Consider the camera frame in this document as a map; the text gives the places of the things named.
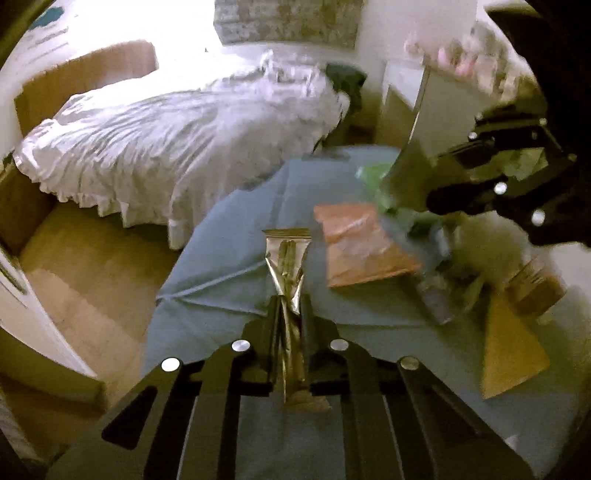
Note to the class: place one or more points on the brown jar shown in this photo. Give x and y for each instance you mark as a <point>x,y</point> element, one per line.
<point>535,288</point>

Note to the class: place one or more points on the green plastic bag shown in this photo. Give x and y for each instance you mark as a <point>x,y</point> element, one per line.
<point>373,177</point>

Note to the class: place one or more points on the bed with white duvet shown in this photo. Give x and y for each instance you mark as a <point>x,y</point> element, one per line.
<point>161,138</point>

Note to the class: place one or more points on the yellow paper envelope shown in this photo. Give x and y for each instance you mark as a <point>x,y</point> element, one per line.
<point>512,350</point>

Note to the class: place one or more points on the dark green cloth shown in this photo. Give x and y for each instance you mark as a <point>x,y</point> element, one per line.
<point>346,81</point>

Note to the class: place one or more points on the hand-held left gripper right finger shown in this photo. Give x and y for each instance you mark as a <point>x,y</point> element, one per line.
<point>308,344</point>

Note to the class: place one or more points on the white cabinet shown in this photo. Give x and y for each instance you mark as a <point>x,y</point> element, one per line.
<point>397,92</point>

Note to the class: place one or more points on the grey patterned window blind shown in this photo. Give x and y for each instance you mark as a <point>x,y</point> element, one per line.
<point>286,21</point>

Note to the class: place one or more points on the pink soft toy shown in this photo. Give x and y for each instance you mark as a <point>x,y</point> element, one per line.
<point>461,64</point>

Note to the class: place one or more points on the orange snack packet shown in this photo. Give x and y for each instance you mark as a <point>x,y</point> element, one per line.
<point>360,244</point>

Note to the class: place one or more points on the white wardrobe door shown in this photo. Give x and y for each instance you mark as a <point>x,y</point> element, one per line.
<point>32,323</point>

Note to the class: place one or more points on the blue cloud wall sticker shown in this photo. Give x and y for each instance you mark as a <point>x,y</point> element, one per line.
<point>46,18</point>

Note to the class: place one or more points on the gold foil wrapper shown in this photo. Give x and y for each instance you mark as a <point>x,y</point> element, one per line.
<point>288,258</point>

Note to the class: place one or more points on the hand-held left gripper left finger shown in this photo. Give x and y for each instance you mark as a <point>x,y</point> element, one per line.
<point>273,350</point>

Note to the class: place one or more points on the blue tablecloth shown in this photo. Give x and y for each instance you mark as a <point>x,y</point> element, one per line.
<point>240,240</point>

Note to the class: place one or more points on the wooden bed headboard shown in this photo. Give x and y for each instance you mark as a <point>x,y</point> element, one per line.
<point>92,69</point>

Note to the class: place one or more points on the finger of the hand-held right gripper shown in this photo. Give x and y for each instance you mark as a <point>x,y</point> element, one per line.
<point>480,198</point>
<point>508,138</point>

